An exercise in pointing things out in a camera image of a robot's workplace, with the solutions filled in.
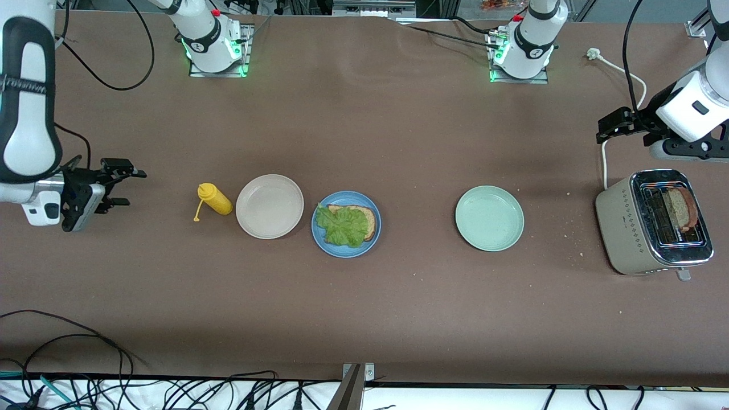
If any brown bread slice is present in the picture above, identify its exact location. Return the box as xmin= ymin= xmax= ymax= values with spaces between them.
xmin=326 ymin=204 xmax=377 ymax=243
xmin=666 ymin=187 xmax=699 ymax=232

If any yellow mustard squeeze bottle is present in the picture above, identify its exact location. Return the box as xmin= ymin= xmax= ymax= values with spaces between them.
xmin=193 ymin=183 xmax=234 ymax=222

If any green lettuce leaf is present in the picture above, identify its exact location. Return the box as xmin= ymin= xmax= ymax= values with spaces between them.
xmin=315 ymin=203 xmax=370 ymax=248

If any light green round plate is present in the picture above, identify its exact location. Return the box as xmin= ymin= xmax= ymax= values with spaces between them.
xmin=454 ymin=185 xmax=525 ymax=252

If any beige round plate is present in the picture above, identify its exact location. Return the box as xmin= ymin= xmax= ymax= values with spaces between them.
xmin=235 ymin=174 xmax=305 ymax=240

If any blue round plate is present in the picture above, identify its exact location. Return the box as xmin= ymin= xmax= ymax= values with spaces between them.
xmin=312 ymin=191 xmax=383 ymax=259

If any beige chrome toaster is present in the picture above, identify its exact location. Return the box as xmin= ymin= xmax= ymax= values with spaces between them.
xmin=595 ymin=169 xmax=714 ymax=281

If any aluminium profile bar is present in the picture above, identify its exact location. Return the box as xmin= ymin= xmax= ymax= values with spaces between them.
xmin=686 ymin=0 xmax=718 ymax=39

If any grey power strip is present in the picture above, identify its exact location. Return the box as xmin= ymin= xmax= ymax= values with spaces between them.
xmin=332 ymin=0 xmax=416 ymax=18

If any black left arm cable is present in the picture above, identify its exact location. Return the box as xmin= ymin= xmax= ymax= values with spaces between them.
xmin=622 ymin=0 xmax=648 ymax=110

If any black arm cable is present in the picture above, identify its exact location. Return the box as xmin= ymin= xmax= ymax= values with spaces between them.
xmin=622 ymin=0 xmax=648 ymax=110
xmin=56 ymin=0 xmax=155 ymax=92

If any white toaster power cable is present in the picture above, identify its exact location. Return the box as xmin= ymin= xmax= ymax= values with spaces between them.
xmin=587 ymin=48 xmax=648 ymax=190

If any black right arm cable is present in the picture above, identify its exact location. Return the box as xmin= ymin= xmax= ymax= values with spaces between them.
xmin=56 ymin=0 xmax=155 ymax=92

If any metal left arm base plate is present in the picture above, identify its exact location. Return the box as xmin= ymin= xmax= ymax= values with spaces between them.
xmin=485 ymin=28 xmax=550 ymax=85

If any long black looped cable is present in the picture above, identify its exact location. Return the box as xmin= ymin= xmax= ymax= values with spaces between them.
xmin=0 ymin=310 xmax=150 ymax=410

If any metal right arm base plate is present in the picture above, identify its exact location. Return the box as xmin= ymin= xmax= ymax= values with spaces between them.
xmin=188 ymin=24 xmax=254 ymax=79

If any black cable on table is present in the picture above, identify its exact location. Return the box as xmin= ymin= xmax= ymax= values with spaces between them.
xmin=399 ymin=16 xmax=503 ymax=50

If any teal cable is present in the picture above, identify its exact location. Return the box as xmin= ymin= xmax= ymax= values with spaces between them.
xmin=0 ymin=370 xmax=77 ymax=410

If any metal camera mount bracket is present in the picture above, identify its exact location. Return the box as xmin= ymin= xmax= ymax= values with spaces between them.
xmin=327 ymin=363 xmax=375 ymax=410

